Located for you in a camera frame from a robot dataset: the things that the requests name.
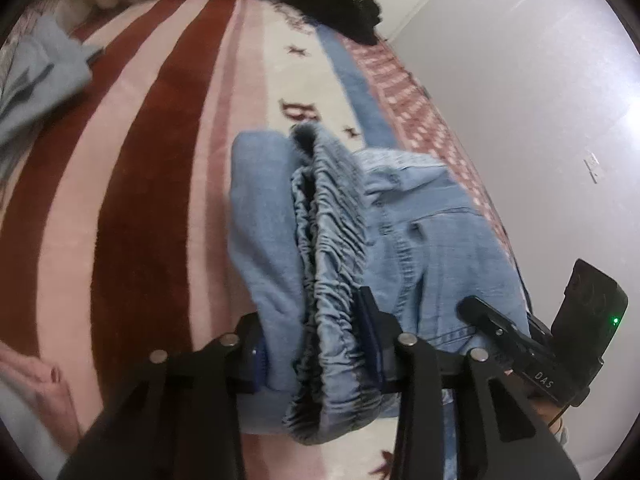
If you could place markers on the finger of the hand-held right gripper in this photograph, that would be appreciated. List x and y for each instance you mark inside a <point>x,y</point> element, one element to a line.
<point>492,322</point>

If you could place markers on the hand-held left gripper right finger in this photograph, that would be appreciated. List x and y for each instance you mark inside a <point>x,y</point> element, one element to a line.
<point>372,332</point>

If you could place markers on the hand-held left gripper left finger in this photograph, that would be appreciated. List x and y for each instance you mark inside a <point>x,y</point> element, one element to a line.
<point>240,360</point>

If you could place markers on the blue denim pants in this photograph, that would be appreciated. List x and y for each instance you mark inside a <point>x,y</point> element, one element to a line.
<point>425,240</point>

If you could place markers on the person's right hand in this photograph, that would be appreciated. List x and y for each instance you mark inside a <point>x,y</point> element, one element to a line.
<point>549,412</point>

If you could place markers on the pink cloth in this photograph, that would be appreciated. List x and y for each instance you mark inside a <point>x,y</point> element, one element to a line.
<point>35,385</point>

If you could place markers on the striped dotted printed blanket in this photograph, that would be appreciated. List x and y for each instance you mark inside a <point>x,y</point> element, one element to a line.
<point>140,160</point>

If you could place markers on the light blue cloth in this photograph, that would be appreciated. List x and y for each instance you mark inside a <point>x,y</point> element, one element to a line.
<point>40,75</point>

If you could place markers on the white wall socket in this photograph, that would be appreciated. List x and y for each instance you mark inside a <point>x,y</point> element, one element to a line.
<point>592,165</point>

